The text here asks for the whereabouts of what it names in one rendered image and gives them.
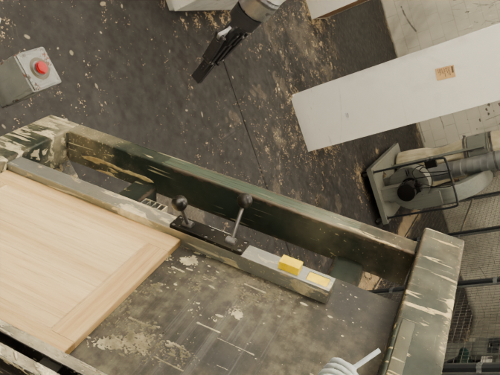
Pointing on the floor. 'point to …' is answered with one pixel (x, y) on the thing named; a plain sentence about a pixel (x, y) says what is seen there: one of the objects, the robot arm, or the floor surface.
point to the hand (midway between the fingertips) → (203, 70)
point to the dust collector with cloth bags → (433, 174)
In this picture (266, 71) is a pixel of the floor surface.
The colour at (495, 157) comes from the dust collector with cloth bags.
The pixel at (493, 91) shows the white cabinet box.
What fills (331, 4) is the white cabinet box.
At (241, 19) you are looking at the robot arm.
